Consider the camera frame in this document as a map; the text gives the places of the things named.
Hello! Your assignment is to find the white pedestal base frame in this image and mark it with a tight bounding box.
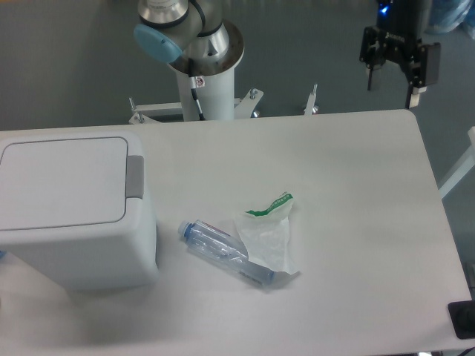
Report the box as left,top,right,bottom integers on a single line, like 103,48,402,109
128,83,318,125

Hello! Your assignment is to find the silver robot arm blue cap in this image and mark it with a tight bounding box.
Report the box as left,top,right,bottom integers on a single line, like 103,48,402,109
134,1,442,108

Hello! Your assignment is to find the clear plastic bag green print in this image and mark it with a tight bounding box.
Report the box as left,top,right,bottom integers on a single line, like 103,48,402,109
234,191,298,275

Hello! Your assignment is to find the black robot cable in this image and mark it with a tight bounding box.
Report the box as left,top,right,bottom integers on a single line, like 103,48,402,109
187,58,207,122

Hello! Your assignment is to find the blue plastic bags background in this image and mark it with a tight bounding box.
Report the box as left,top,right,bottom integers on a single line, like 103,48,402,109
425,0,474,39

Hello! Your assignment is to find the black device table edge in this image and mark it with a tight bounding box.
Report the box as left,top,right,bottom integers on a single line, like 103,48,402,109
448,300,474,340

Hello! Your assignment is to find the white trash can body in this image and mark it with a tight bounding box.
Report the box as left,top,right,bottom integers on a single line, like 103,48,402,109
1,130,158,290

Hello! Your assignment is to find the white trash can lid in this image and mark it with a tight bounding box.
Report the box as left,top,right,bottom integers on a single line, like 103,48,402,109
1,137,128,231

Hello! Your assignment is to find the white frame leg right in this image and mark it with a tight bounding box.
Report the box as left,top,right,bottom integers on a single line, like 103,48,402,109
438,127,474,199

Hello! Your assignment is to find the grey lid push button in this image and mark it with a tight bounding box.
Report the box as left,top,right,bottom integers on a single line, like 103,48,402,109
125,155,145,199

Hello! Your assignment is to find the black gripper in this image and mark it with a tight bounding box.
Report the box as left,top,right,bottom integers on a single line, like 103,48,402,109
359,0,442,108

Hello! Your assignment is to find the crushed clear plastic bottle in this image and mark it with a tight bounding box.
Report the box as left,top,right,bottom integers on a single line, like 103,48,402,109
178,220,275,286

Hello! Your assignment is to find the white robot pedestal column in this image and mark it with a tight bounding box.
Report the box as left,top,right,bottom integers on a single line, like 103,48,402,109
174,68,235,122

